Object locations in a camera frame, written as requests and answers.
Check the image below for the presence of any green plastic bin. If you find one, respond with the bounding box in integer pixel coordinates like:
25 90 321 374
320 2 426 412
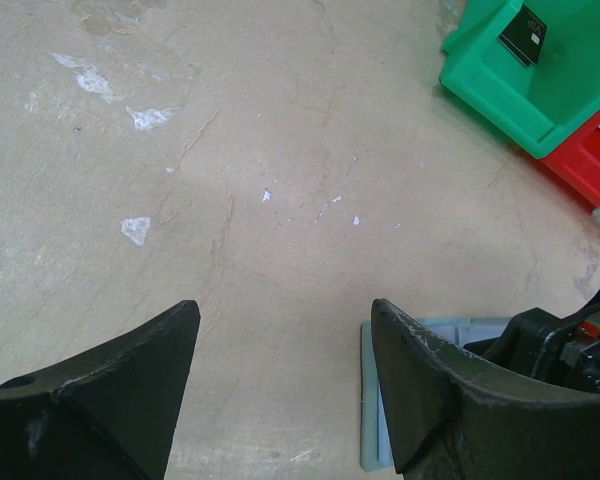
439 1 600 159

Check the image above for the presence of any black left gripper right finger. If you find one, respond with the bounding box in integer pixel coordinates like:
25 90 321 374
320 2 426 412
371 299 600 479

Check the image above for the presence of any red double plastic bin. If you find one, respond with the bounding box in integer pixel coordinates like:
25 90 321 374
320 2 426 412
540 110 600 207

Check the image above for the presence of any black card in green bin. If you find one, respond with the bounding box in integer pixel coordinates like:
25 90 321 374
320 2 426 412
498 5 547 66

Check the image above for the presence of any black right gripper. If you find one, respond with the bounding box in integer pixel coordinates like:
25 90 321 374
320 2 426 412
464 290 600 394

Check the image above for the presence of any teal leather card holder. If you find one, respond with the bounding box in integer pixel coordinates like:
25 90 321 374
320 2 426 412
360 317 510 472

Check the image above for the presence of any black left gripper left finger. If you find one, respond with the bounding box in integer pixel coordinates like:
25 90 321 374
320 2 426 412
0 300 200 479

